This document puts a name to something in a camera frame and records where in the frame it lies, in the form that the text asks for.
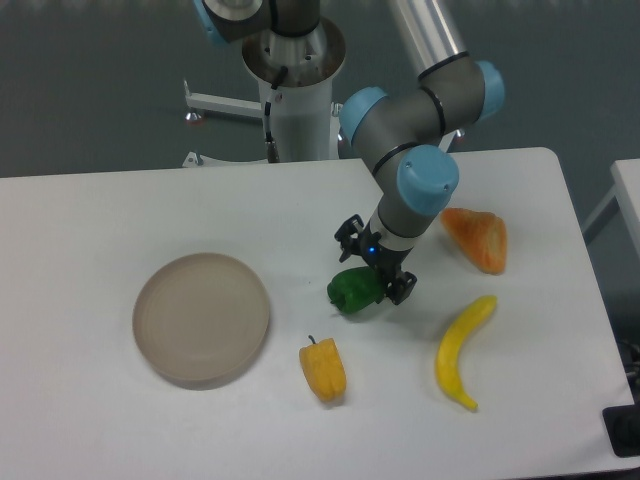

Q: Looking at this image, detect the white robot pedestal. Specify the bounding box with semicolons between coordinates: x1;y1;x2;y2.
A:
184;17;346;163

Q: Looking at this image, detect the black clamp at table edge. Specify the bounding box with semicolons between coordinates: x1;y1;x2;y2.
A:
602;404;640;458

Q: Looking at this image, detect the beige round plate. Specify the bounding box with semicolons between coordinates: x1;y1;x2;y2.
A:
132;253;271;390

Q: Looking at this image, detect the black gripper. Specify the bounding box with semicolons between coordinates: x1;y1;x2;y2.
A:
334;214;417;305

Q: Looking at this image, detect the yellow banana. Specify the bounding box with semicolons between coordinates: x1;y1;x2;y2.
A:
434;295;498;412

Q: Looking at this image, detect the yellow bell pepper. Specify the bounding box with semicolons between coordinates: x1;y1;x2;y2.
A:
299;335;347;403

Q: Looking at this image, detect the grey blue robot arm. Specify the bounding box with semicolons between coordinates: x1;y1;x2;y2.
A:
194;1;505;314

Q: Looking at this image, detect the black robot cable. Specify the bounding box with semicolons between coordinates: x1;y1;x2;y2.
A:
263;65;290;164

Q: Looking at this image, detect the white side table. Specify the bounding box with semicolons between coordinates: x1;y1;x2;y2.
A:
581;158;640;252

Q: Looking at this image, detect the green bell pepper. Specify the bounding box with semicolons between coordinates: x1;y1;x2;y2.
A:
327;266;385;315

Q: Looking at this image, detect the orange pepper piece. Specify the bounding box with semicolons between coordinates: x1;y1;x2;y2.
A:
440;208;508;275

